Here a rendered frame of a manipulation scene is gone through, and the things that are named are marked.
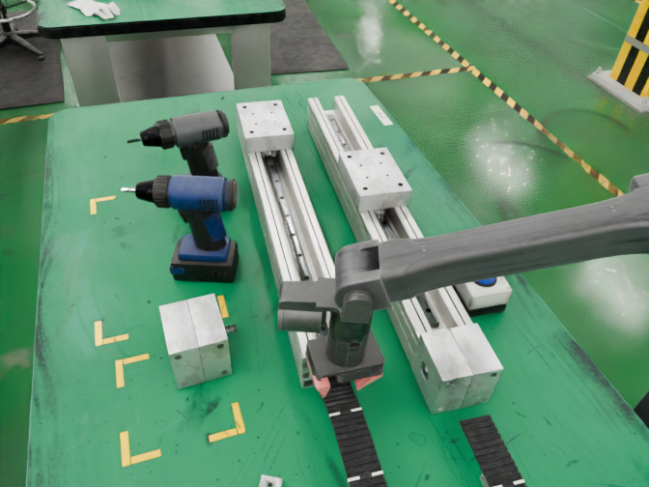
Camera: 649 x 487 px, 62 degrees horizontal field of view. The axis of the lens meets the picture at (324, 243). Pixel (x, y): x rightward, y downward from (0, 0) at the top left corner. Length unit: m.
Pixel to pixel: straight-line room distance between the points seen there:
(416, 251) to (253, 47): 1.88
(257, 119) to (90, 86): 1.24
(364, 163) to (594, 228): 0.62
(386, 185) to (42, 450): 0.75
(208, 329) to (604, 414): 0.65
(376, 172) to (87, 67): 1.53
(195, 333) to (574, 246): 0.55
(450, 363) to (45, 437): 0.61
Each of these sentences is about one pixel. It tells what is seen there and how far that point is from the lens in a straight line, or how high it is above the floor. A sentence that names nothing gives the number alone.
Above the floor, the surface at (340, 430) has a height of 0.82.
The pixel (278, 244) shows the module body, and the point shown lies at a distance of 1.01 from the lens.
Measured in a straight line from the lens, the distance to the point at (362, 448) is 0.83.
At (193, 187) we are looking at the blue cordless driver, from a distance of 0.95.
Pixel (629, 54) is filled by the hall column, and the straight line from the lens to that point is 4.04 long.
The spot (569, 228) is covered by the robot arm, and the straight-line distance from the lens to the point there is 0.65.
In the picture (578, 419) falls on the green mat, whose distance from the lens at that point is 1.00.
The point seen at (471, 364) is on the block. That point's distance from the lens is 0.87.
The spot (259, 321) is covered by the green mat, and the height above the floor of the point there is 0.78.
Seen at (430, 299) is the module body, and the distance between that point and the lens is 1.00.
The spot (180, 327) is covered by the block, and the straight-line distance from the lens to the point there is 0.89.
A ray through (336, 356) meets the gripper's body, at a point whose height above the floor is 0.93.
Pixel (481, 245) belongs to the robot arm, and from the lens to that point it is 0.64.
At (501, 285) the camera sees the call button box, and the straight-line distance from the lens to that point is 1.05.
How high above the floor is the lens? 1.55
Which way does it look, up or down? 43 degrees down
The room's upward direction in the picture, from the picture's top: 4 degrees clockwise
